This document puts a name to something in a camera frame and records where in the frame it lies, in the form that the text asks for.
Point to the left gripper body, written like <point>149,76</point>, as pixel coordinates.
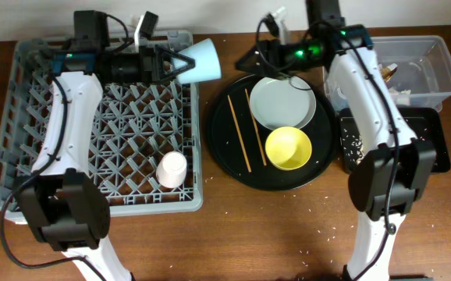
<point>148,64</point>

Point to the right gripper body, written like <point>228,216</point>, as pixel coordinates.
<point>275,46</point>

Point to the grey round plate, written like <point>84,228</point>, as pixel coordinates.
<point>278,103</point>

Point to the light blue plastic cup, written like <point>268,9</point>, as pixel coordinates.
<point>207,65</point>

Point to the wooden chopstick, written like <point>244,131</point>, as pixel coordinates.
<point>261,149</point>
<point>246,159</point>

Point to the yellow bowl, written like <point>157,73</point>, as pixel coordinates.
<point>288,148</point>

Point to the pink plastic cup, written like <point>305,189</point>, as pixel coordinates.
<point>172,169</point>

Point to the brown snack wrapper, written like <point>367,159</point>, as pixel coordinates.
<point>388,71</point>

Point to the white paper tissue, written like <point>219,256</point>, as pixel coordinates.
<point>401,98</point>

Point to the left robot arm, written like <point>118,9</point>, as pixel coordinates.
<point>59,201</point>

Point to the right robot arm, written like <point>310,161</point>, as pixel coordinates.
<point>396,165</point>

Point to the grey plastic dishwasher rack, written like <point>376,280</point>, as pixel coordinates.
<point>134,127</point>

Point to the clear plastic waste bin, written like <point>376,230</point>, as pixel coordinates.
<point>424,67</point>

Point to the round black serving tray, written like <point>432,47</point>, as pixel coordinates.
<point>224,145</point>

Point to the black rectangular tray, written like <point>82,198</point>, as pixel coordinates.
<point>425,122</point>

